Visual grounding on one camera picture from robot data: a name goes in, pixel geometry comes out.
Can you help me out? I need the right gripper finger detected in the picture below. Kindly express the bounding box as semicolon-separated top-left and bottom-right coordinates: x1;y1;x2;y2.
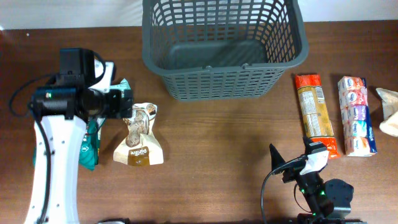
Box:
269;144;286;171
303;136;314;149

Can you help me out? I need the teal snack packet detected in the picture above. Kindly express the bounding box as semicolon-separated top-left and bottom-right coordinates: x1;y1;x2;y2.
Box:
109;78;131;92

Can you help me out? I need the beige brown snack pouch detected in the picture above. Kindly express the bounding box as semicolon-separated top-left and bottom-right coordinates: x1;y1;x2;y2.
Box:
113;103;164;167

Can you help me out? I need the green Nescafe coffee bag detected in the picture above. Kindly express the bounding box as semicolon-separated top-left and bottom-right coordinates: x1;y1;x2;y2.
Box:
32;119;106;172

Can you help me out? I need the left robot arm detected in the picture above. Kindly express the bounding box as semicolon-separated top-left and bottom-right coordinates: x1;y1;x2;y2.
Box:
25;86;133;223

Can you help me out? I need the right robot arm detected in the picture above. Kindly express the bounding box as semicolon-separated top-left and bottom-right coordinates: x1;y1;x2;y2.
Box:
261;137;363;224

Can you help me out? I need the orange biscuit roll pack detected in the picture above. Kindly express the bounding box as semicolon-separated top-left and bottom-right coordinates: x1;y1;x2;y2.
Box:
295;74;341;159

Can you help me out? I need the multicolour tissue packet bundle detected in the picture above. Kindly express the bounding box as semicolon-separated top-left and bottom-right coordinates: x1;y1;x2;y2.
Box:
338;76;377;157

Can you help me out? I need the cream crumpled bag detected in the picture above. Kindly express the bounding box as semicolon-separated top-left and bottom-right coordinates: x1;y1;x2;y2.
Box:
376;88;397;137

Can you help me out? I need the grey plastic lattice basket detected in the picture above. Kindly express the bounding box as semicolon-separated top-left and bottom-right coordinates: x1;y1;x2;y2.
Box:
142;0;309;101

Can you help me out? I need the right camera cable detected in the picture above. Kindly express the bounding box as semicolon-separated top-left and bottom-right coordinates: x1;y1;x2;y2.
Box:
260;157;307;224

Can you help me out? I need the camera cable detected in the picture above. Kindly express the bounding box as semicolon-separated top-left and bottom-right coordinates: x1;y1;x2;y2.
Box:
260;157;307;224
8;73;58;224

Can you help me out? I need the left camera cable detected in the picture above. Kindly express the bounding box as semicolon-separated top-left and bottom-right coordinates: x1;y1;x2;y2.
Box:
8;73;58;224

